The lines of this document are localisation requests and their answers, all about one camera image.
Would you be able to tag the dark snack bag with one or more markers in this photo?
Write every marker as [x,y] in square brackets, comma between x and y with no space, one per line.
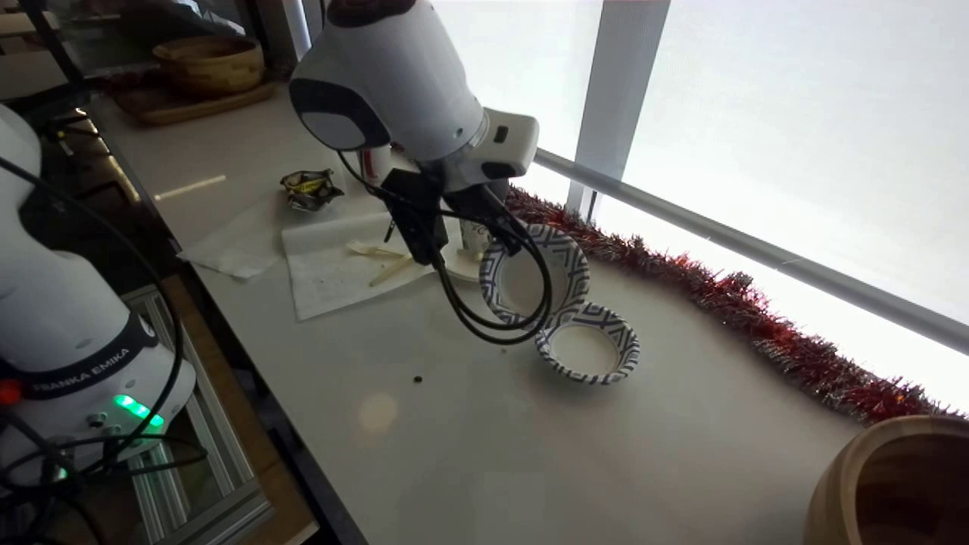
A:
[310,190]

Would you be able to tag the grey metal rack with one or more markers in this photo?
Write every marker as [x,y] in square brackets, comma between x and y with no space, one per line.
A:
[200,472]

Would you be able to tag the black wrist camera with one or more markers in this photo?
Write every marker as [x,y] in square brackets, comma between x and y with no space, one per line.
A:
[416,216]

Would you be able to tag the printed paper cup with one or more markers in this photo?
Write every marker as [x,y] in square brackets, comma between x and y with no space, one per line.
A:
[474,234]

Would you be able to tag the pale wooden cutlery piece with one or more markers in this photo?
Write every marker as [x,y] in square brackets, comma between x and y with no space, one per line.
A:
[372,248]
[393,269]

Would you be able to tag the white paper napkin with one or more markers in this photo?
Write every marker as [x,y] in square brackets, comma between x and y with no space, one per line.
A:
[236,251]
[323,276]

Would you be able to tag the white round plate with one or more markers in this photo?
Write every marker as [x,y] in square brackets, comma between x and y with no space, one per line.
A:
[461,267]

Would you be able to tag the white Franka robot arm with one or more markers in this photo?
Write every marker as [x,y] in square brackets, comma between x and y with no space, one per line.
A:
[403,80]

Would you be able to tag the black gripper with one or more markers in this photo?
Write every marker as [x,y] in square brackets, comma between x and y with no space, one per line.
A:
[486,206]

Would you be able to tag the white mug red interior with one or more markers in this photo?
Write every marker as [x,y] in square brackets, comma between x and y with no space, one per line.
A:
[377,168]

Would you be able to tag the single coffee bean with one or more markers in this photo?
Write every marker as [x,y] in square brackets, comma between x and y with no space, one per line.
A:
[416,378]

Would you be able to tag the white window mullion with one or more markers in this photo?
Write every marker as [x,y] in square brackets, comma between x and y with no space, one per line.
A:
[617,102]

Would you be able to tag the red silver tinsel garland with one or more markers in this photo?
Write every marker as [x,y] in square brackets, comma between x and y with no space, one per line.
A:
[727,291]

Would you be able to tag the black stand pole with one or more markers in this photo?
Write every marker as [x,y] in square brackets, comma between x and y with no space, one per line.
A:
[50,47]

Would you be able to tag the brown wooden tray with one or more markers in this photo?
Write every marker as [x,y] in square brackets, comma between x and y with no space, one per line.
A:
[191,105]

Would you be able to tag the small brown wooden bowl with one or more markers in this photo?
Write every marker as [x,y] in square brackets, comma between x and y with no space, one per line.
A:
[212,64]

